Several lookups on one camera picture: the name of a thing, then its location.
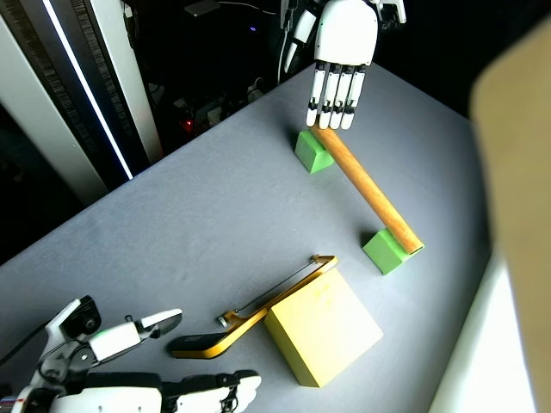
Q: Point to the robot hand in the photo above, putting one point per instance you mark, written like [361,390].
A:
[344,34]
[120,398]

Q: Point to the wooden dowel rod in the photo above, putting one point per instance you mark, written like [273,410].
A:
[366,180]

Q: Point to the white power plug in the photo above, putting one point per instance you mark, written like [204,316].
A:
[256,90]

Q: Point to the green block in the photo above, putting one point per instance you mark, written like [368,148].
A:
[383,254]
[310,150]

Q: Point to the grey flat device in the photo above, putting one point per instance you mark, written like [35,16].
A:
[201,8]

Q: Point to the power strip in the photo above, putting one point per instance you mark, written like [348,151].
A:
[213,115]

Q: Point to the yellow block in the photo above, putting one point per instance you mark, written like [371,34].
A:
[323,327]

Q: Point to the tan board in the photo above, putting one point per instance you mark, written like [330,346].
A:
[516,172]

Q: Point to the white robot body column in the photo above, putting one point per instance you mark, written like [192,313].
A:
[129,86]

